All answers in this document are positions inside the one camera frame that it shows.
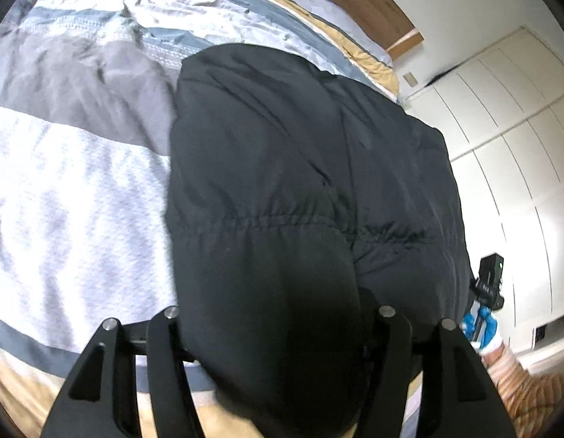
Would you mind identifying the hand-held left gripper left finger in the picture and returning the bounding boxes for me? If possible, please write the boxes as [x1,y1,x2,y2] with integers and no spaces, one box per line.
[41,306,205,438]

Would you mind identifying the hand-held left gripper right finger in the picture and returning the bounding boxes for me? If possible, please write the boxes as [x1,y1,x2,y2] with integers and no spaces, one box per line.
[359,287,518,438]

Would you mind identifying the black puffer jacket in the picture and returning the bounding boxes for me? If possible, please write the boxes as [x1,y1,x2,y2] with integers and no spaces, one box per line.
[165,43,475,438]

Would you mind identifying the person's right forearm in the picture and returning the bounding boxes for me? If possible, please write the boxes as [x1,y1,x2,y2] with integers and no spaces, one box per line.
[482,342,564,438]

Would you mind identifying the person's right hand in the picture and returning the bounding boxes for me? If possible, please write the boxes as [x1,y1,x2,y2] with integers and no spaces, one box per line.
[460,306,501,354]

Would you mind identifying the white wardrobe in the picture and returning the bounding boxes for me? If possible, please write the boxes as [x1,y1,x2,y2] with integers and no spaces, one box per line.
[398,27,564,366]

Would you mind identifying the striped duvet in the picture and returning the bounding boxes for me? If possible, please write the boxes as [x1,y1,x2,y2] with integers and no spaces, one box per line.
[0,0,424,438]

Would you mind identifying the wooden headboard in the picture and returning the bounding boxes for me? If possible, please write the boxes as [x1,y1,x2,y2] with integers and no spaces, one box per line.
[291,0,424,53]

